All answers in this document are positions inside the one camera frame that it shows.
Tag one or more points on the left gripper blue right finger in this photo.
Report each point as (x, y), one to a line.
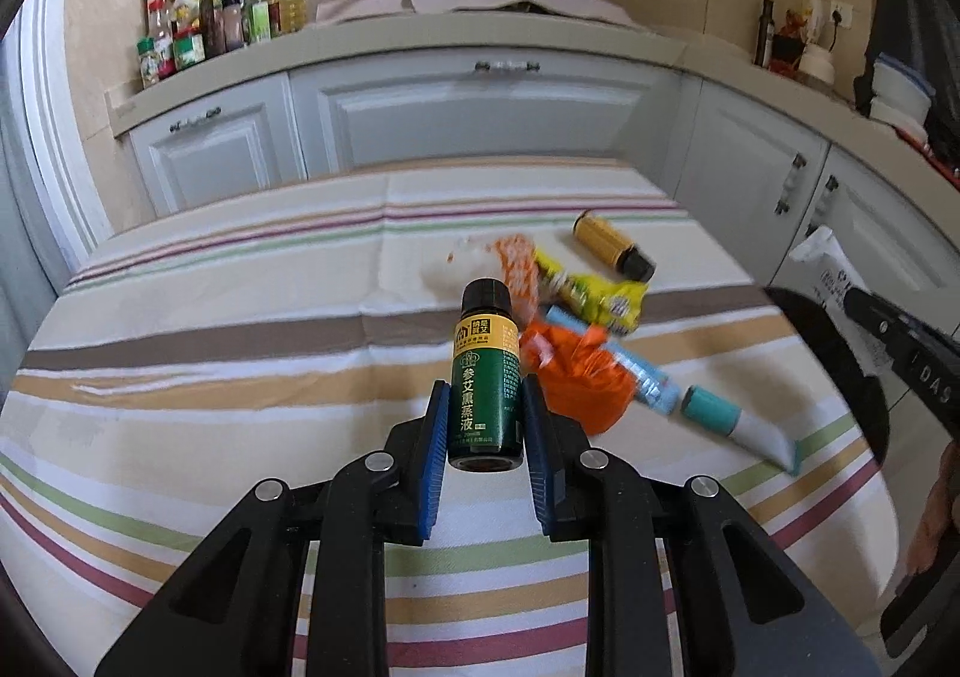
(543, 454)

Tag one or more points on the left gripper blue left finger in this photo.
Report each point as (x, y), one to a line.
(431, 458)

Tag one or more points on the green spray bottle yellow label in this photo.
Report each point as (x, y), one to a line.
(484, 434)

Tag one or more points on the orange plastic bag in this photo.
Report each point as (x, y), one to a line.
(580, 378)

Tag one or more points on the black trash bin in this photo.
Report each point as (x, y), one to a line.
(863, 393)

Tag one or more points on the person right hand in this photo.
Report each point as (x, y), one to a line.
(941, 509)

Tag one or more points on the light blue narrow box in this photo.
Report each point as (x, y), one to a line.
(654, 389)

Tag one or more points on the yellow snack wrapper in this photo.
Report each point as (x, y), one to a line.
(615, 306)

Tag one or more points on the orange white snack wrapper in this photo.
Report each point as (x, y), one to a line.
(511, 259)

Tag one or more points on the teal capped white tube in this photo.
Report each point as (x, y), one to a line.
(765, 439)

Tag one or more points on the amber bottle black cap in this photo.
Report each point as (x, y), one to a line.
(613, 247)

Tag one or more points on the striped tablecloth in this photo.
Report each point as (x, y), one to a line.
(282, 334)

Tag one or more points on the white cabinet run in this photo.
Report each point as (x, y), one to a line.
(759, 160)

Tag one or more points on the stacked white bowls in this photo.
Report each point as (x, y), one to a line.
(902, 97)

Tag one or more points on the white lidded jar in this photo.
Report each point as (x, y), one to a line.
(817, 63)

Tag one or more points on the black curtain cloth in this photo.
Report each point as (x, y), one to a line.
(923, 36)

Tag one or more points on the dark olive oil bottle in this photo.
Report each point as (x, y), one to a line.
(766, 32)

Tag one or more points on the pink stove cover cloth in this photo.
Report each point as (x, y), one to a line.
(328, 13)

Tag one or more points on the condiment bottle group rack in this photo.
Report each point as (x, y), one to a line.
(184, 33)

